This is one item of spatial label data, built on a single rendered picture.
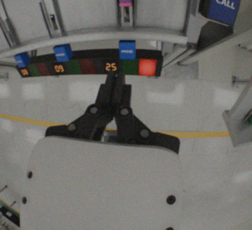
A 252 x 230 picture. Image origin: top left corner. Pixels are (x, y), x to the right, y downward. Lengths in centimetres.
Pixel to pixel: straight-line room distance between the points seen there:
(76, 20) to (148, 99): 77
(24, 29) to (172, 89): 87
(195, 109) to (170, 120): 20
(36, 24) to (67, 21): 6
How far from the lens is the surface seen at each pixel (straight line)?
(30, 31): 26
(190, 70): 97
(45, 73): 32
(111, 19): 19
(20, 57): 29
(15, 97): 148
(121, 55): 20
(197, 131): 106
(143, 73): 24
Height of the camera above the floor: 89
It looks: 80 degrees down
